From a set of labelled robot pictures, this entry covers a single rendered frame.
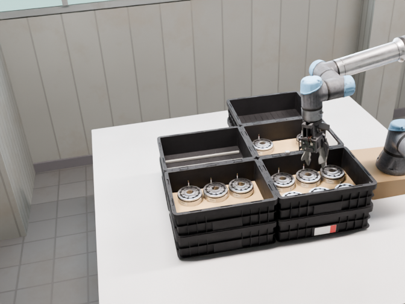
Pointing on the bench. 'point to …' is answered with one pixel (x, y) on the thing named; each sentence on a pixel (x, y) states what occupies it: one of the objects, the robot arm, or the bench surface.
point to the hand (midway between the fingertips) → (316, 163)
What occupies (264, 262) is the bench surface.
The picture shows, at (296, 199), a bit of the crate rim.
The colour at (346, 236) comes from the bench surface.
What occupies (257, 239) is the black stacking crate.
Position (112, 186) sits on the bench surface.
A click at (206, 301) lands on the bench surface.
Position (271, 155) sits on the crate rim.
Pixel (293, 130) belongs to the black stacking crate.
